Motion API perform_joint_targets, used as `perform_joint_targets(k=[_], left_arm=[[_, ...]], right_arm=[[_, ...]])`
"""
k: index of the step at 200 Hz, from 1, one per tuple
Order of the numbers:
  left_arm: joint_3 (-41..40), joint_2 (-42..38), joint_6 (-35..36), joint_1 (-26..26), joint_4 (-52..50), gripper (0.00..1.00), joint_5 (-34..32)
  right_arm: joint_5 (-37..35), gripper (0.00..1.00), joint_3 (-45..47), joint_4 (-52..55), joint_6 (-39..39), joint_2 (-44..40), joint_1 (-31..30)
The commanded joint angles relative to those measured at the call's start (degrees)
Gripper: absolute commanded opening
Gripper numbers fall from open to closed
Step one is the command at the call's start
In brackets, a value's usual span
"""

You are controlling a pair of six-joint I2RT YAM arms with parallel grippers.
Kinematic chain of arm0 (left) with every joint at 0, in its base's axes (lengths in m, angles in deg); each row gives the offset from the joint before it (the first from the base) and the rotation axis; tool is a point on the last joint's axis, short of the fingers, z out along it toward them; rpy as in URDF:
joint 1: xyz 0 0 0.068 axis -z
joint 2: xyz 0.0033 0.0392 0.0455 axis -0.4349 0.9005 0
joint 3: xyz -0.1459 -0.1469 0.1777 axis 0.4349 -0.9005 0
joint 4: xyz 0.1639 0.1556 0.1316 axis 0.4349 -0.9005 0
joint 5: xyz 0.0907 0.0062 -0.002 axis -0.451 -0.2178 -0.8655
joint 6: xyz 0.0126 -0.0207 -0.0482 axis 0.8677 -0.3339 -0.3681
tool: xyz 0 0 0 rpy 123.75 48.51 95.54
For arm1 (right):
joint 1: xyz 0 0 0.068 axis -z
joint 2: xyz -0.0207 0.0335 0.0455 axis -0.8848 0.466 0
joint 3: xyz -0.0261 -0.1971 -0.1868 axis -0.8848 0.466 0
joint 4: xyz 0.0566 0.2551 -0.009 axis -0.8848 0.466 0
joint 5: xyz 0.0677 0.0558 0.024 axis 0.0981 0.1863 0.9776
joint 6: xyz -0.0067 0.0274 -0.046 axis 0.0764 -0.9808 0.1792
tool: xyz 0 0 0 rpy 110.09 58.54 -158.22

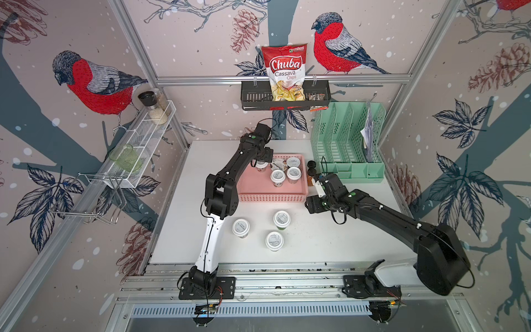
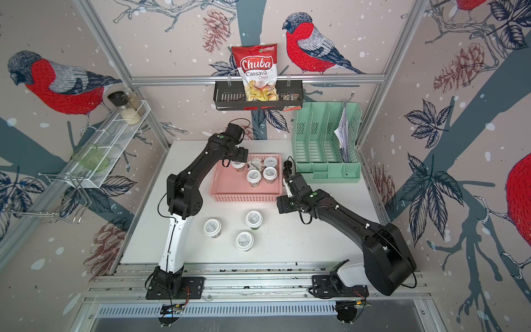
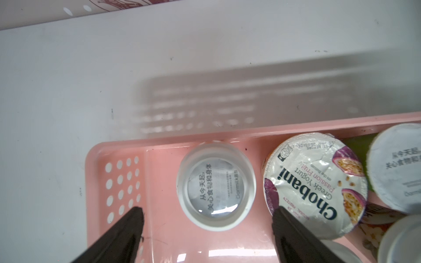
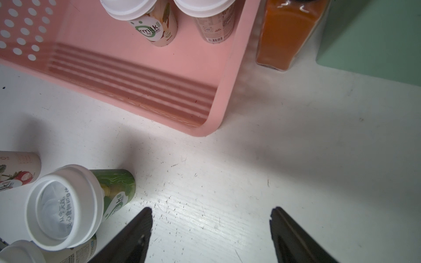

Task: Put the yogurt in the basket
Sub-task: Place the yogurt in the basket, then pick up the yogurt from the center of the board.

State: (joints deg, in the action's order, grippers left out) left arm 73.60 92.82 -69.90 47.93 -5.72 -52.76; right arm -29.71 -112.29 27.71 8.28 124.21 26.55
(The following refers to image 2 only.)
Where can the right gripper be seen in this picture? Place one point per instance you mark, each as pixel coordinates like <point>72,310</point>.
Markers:
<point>282,205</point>

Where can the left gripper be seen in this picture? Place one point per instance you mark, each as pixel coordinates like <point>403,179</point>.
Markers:
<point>243,155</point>

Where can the white-lid yogurt cup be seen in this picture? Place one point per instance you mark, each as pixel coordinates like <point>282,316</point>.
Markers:
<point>270,175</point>
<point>254,219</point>
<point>212,228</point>
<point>238,166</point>
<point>244,241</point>
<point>254,177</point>

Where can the Chobani yogurt cup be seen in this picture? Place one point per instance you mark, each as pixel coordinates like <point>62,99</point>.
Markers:
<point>256,164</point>

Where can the green foil-lid yogurt cup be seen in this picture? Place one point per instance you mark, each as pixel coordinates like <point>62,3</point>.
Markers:
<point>270,161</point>

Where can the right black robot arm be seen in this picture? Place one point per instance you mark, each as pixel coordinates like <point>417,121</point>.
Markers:
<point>388,262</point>

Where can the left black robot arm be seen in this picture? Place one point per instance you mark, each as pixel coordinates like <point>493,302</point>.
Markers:
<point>184,202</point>

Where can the pink perforated plastic basket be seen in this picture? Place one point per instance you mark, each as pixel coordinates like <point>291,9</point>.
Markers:
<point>231,186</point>

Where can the green plastic file organizer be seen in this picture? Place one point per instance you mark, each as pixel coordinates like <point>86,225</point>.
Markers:
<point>317,150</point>

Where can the red Chuba cassava chips bag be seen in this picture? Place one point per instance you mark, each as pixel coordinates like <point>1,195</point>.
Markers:
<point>257,66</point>

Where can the white papers in organizer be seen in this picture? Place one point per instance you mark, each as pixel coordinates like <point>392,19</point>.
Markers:
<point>342,133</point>

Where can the clear spice jar on shelf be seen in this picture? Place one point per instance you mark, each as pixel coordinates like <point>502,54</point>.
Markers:
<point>135,102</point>

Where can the black-lid spice jar on shelf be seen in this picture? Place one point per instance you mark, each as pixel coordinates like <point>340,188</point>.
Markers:
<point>120,100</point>

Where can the green glass cup on shelf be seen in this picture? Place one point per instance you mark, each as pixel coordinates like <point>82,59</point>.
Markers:
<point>92,158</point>

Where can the black hanging wire basket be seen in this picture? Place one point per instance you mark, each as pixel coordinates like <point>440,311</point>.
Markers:
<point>232,97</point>

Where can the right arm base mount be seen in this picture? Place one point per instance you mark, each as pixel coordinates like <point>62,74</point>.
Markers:
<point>327,287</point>

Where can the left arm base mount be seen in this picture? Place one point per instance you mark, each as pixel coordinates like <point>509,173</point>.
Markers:
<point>182,288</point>

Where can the white wire wall shelf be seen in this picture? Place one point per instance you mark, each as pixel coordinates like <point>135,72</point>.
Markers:
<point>112,138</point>

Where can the metal wire hook rack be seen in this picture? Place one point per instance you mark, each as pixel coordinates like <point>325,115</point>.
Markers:
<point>48,198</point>

